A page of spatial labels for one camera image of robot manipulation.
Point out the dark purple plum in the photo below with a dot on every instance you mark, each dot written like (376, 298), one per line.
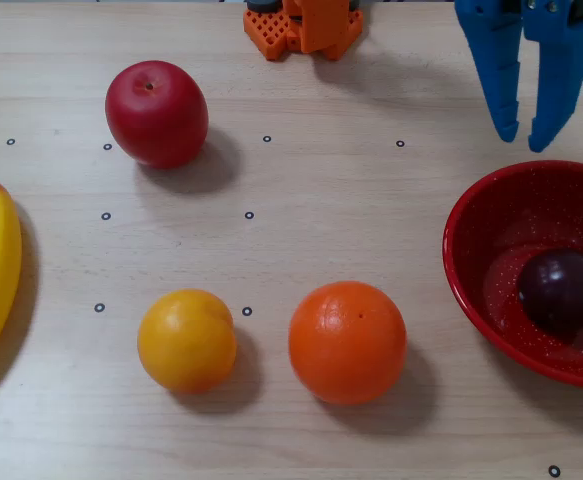
(561, 290)

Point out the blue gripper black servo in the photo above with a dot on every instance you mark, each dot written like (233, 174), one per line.
(551, 35)

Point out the red apple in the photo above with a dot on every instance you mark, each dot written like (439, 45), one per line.
(156, 120)

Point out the orange fruit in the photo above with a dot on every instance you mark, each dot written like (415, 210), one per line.
(346, 345)

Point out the orange lattice robot base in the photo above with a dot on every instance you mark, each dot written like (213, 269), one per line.
(266, 32)

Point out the red speckled bowl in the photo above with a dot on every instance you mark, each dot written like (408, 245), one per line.
(471, 240)

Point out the yellow round fruit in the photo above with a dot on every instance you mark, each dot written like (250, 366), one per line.
(186, 345)

